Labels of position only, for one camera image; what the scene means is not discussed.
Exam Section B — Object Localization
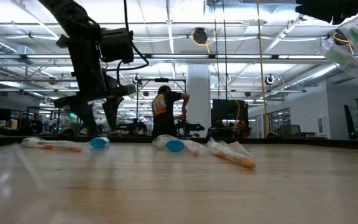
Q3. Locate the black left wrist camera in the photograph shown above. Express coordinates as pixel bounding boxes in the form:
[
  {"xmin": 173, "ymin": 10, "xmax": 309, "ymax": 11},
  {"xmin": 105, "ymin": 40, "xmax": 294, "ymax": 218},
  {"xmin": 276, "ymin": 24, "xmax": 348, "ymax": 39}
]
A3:
[{"xmin": 99, "ymin": 27, "xmax": 135, "ymax": 63}]

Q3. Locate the large black screen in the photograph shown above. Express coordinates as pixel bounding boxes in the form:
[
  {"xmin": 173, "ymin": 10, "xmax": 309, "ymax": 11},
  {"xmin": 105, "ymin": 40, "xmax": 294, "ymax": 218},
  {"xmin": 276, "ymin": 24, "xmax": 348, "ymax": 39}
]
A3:
[{"xmin": 211, "ymin": 98, "xmax": 249, "ymax": 123}]

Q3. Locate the black hanging cable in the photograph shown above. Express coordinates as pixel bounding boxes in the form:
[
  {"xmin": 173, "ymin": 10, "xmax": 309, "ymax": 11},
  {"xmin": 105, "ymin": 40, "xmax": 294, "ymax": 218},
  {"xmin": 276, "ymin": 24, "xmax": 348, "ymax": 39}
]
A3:
[
  {"xmin": 221, "ymin": 0, "xmax": 229, "ymax": 100},
  {"xmin": 213, "ymin": 0, "xmax": 220, "ymax": 100}
]

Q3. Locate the black robot cell frame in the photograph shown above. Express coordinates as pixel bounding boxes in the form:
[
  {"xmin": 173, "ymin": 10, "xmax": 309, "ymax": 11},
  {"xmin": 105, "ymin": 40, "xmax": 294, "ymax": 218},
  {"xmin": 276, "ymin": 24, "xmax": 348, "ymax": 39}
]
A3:
[{"xmin": 135, "ymin": 77, "xmax": 188, "ymax": 138}]

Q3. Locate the clear plastic wrapper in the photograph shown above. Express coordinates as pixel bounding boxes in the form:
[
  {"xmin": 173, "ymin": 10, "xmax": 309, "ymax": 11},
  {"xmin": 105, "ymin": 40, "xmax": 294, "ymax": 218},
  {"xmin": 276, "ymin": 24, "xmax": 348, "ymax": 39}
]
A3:
[{"xmin": 0, "ymin": 142, "xmax": 62, "ymax": 224}]

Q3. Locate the blue plastic cup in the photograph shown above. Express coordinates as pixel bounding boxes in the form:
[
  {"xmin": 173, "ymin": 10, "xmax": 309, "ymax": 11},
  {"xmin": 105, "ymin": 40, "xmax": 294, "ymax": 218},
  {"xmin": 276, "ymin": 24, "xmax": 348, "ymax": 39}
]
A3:
[{"xmin": 165, "ymin": 139, "xmax": 186, "ymax": 154}]

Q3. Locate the green toothbrush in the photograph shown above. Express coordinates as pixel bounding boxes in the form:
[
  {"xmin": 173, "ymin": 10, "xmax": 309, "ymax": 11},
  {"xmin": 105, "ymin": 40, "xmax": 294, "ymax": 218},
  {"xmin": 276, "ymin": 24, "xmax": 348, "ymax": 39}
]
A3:
[
  {"xmin": 320, "ymin": 37, "xmax": 358, "ymax": 82},
  {"xmin": 337, "ymin": 15, "xmax": 358, "ymax": 60}
]

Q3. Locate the white building column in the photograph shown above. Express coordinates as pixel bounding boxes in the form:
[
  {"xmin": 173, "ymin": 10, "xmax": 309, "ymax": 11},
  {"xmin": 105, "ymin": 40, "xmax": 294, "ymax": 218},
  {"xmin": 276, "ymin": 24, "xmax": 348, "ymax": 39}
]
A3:
[{"xmin": 186, "ymin": 63, "xmax": 211, "ymax": 138}]

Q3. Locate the black aluminium table frame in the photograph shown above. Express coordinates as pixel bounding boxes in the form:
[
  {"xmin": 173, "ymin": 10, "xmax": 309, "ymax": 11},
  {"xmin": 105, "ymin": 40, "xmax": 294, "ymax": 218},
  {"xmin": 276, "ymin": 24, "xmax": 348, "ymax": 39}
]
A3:
[{"xmin": 0, "ymin": 133, "xmax": 358, "ymax": 151}]

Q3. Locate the yellow hanging cable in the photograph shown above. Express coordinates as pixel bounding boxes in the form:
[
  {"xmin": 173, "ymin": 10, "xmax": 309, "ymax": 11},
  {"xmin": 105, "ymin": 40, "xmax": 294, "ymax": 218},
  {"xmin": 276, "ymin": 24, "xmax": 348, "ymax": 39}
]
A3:
[{"xmin": 255, "ymin": 0, "xmax": 270, "ymax": 138}]

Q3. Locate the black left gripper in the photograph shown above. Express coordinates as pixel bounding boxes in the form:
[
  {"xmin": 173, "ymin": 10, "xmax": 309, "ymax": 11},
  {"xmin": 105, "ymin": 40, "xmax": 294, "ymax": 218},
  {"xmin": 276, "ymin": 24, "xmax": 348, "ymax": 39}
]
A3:
[{"xmin": 53, "ymin": 46, "xmax": 137, "ymax": 136}]

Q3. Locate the black left wrist camera cable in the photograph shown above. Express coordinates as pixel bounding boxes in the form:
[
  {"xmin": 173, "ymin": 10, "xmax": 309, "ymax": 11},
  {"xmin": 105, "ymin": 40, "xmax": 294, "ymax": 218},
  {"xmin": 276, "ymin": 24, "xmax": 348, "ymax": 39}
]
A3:
[{"xmin": 116, "ymin": 0, "xmax": 150, "ymax": 86}]

